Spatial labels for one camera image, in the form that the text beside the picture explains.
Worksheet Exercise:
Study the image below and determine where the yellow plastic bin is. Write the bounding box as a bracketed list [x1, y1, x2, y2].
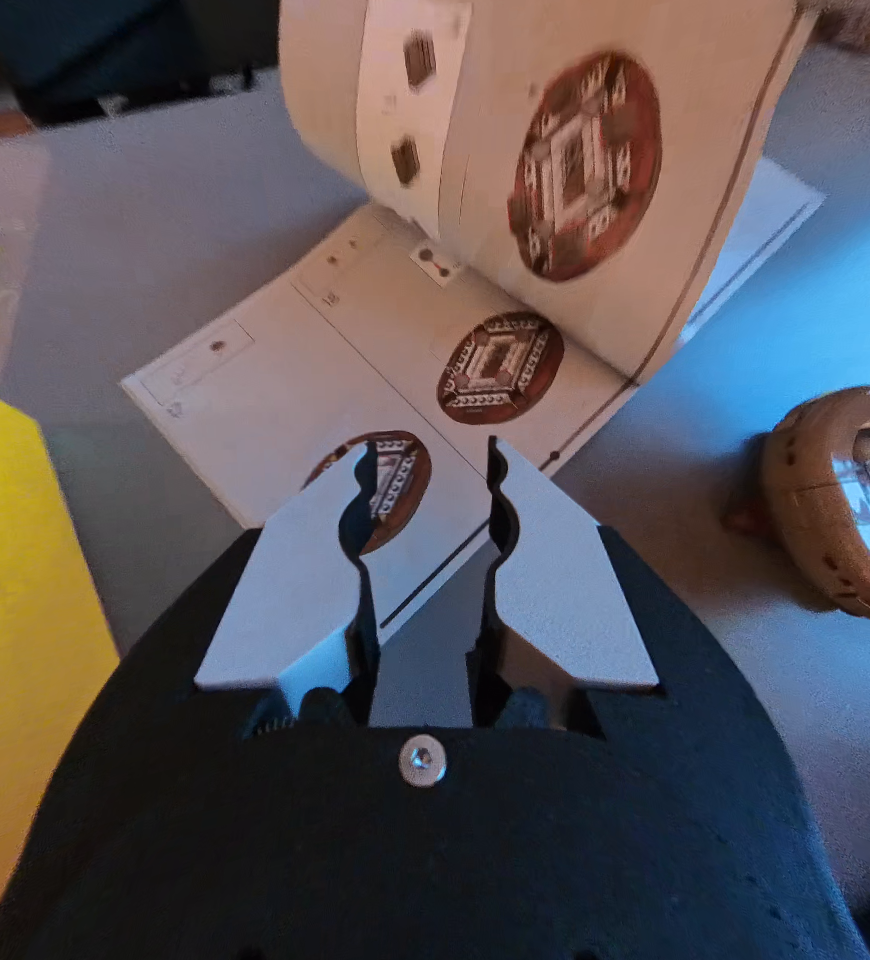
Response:
[0, 371, 121, 960]

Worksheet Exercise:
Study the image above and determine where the yellow card in sleeve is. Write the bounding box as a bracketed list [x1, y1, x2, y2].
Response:
[0, 138, 53, 391]

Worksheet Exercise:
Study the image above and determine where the grey desk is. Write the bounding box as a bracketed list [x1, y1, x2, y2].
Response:
[0, 45, 870, 916]

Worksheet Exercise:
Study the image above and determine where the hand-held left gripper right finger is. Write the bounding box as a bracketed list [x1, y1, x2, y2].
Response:
[467, 435, 661, 727]

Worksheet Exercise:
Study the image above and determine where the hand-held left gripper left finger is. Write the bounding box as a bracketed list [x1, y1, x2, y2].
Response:
[193, 441, 382, 727]

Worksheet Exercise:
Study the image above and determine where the instruction booklet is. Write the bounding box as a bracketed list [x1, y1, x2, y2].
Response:
[120, 0, 826, 646]

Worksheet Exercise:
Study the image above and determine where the brick-built plant pot model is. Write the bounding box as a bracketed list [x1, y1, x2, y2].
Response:
[720, 382, 870, 630]

